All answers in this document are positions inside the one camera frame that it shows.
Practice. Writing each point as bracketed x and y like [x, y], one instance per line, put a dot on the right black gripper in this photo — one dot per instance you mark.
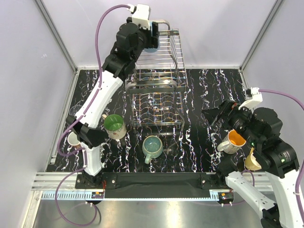
[227, 110]

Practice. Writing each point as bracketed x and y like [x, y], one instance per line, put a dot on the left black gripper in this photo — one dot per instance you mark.
[151, 42]

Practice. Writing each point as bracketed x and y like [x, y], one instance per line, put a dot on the light blue plastic cup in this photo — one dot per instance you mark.
[148, 42]

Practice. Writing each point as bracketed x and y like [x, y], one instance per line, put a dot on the pale yellow mug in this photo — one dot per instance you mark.
[251, 163]

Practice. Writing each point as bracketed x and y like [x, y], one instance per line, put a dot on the clear glass tumbler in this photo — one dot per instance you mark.
[76, 111]

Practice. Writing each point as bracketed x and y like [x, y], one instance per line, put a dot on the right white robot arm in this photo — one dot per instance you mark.
[261, 130]

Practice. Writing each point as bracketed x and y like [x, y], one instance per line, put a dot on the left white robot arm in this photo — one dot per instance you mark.
[131, 41]

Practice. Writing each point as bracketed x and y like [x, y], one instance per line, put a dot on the orange interior white mug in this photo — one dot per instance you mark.
[231, 143]

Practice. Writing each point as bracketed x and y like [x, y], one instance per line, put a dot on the teal glazed ceramic mug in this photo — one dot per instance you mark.
[152, 148]

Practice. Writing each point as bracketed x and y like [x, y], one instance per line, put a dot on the green interior white mug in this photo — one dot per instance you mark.
[115, 126]

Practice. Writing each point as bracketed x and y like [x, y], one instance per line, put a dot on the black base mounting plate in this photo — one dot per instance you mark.
[115, 180]

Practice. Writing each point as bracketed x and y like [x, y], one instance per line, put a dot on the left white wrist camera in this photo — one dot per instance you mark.
[140, 15]

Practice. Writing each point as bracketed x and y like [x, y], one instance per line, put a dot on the steel wire dish rack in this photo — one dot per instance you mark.
[155, 87]

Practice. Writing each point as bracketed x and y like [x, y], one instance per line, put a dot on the pink handled white mug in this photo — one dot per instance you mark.
[73, 140]

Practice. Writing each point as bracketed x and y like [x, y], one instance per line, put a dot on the white slotted cable duct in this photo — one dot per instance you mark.
[73, 195]

